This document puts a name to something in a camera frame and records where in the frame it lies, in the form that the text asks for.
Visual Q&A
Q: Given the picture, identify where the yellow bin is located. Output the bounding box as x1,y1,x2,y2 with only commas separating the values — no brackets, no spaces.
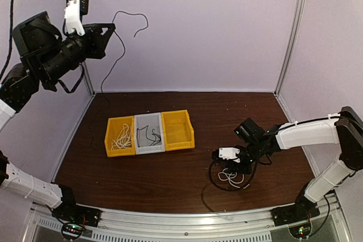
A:
104,116,136,158
161,109,195,151

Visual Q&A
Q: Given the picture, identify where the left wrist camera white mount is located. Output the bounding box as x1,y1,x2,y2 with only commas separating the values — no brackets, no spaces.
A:
62,0,89,36

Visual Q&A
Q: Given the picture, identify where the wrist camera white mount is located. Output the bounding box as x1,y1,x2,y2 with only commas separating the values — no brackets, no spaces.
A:
212,147,240,163
62,0,89,36

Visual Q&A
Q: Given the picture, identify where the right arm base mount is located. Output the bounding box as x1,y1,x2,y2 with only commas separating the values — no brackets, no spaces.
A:
271,188,320,240

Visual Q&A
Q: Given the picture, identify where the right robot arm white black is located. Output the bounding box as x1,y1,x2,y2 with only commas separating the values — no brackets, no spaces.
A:
218,106,362,220

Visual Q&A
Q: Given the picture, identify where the cable bundle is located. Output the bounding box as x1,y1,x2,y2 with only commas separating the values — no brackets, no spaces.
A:
217,164,252,190

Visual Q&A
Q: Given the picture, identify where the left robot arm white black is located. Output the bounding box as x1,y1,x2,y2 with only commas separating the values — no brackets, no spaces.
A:
1,11,116,222

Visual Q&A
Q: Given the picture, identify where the arm black hose cable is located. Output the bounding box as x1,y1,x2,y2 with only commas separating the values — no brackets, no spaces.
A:
208,156,256,192
0,0,70,84

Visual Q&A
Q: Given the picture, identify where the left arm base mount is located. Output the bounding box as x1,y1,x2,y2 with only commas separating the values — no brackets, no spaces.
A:
49,185,102,241

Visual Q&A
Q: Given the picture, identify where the white translucent bin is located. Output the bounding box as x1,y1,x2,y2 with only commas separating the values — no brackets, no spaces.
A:
134,112,166,155

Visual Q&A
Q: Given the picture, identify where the right aluminium frame post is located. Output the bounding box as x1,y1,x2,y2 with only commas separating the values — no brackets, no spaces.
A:
275,0,310,95

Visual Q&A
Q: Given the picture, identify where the front aluminium rail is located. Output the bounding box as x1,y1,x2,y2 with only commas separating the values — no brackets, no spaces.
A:
20,193,353,241

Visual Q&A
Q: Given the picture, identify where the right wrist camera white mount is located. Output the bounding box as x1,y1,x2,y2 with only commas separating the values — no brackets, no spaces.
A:
212,147,240,163

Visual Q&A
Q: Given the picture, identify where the white cable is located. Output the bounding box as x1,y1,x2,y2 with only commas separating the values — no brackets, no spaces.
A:
111,122,134,151

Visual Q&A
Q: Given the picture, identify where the left arm black hose cable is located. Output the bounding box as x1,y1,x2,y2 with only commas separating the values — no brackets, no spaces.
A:
0,0,70,84

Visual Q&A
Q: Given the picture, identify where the right arm black hose cable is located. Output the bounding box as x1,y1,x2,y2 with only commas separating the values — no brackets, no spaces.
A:
208,156,256,192

